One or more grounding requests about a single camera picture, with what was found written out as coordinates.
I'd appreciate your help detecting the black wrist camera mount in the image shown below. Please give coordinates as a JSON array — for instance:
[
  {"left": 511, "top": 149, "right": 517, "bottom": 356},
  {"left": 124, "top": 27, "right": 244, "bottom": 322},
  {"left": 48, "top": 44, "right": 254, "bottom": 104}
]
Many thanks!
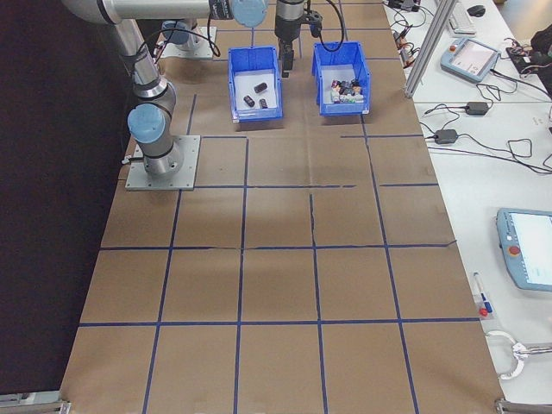
[{"left": 306, "top": 10, "right": 324, "bottom": 39}]

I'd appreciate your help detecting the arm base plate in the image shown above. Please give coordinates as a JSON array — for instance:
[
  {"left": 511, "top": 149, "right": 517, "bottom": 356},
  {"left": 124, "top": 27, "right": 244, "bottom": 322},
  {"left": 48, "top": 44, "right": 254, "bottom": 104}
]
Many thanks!
[
  {"left": 161, "top": 25, "right": 217, "bottom": 61},
  {"left": 124, "top": 134, "right": 202, "bottom": 191}
]

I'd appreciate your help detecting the black teach pendant cable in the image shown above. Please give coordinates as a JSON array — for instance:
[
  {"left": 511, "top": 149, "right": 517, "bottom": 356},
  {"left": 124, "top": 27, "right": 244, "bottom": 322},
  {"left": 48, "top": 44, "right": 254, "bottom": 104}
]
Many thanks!
[{"left": 475, "top": 68, "right": 552, "bottom": 104}]

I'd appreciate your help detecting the silver foil wrapped handle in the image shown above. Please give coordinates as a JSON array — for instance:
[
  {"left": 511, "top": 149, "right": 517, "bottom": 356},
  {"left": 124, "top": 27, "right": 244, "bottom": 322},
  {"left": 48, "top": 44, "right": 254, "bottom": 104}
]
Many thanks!
[{"left": 511, "top": 342, "right": 552, "bottom": 361}]

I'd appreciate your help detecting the blue bin of capacitors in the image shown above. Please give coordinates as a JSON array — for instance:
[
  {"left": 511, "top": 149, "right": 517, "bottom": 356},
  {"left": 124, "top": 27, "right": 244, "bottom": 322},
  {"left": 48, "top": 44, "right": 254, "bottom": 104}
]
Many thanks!
[{"left": 227, "top": 45, "right": 285, "bottom": 124}]

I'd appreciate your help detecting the metal frame bar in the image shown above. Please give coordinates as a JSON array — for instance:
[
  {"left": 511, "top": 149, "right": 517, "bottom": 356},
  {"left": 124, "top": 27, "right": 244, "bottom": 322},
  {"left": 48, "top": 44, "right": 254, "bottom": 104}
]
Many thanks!
[
  {"left": 493, "top": 397, "right": 552, "bottom": 414},
  {"left": 0, "top": 390, "right": 72, "bottom": 414}
]

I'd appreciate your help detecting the blue bin of switches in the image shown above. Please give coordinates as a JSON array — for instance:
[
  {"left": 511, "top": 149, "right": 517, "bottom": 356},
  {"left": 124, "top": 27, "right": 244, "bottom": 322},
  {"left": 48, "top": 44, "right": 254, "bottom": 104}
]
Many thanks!
[{"left": 312, "top": 41, "right": 371, "bottom": 116}]

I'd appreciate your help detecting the black frame cover cloth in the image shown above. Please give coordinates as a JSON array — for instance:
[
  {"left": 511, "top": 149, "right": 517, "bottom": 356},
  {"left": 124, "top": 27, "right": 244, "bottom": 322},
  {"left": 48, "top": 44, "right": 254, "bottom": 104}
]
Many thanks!
[{"left": 0, "top": 0, "right": 146, "bottom": 396}]

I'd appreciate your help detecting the white marker pen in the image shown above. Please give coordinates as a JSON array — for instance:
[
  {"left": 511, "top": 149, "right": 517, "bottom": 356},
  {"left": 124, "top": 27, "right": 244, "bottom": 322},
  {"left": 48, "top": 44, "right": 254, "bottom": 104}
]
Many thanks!
[{"left": 473, "top": 271, "right": 491, "bottom": 303}]

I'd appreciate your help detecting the black jacket sleeve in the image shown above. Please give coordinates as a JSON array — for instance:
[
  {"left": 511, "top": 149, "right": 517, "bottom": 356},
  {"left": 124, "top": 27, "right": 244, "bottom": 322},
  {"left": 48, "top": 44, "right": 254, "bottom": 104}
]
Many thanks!
[{"left": 529, "top": 28, "right": 552, "bottom": 60}]

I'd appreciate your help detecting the aluminium extrusion post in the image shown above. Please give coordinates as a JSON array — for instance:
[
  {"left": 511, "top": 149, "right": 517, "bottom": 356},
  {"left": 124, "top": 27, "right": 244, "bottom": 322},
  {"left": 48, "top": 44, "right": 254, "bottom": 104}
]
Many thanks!
[{"left": 403, "top": 0, "right": 459, "bottom": 99}]

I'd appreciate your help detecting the black adapter cable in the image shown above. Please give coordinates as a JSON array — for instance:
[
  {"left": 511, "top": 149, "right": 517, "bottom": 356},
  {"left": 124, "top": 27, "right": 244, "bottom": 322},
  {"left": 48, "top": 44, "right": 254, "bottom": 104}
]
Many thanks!
[
  {"left": 423, "top": 102, "right": 467, "bottom": 130},
  {"left": 420, "top": 122, "right": 552, "bottom": 174}
]

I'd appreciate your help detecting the light blue teach pendant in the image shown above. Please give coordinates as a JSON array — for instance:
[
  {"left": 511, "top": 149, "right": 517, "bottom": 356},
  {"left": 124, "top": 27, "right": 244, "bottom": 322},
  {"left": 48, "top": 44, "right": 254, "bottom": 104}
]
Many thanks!
[
  {"left": 494, "top": 207, "right": 552, "bottom": 293},
  {"left": 439, "top": 36, "right": 504, "bottom": 85}
]

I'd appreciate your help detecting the white keyboard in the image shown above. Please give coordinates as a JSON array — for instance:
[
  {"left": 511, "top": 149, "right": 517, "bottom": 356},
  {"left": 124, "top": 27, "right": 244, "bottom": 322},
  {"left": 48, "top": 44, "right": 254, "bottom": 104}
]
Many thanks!
[{"left": 447, "top": 2, "right": 479, "bottom": 36}]

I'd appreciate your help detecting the electronics board with wires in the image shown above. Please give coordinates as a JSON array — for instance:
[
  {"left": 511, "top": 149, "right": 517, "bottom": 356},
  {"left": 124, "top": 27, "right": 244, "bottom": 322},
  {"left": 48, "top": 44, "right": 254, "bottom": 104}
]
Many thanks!
[{"left": 503, "top": 37, "right": 552, "bottom": 79}]

